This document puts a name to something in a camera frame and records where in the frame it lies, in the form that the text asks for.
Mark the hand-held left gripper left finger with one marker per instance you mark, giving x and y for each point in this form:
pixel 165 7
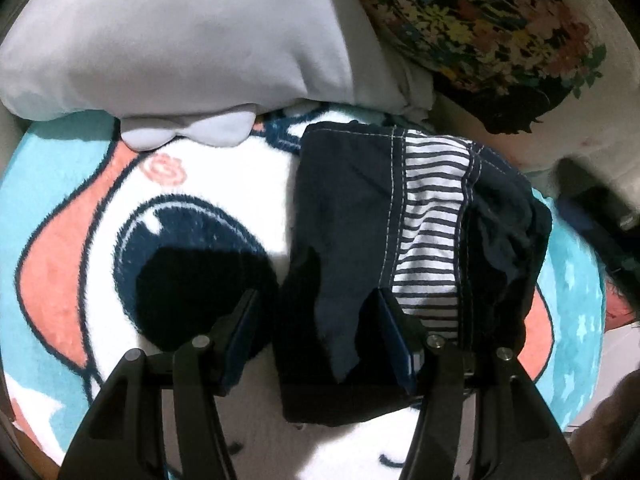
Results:
pixel 240 337

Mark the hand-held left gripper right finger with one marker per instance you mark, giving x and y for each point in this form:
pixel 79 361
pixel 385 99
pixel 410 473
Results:
pixel 398 342

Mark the navy pants with striped lining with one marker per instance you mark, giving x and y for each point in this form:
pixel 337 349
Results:
pixel 345 200

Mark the blue cartoon printed blanket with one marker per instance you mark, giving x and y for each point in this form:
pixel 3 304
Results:
pixel 75 260

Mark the floral print pillow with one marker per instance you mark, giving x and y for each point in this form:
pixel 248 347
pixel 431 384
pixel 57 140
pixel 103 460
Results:
pixel 475 25

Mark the light grey pillow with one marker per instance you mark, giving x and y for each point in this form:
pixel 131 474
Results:
pixel 175 35

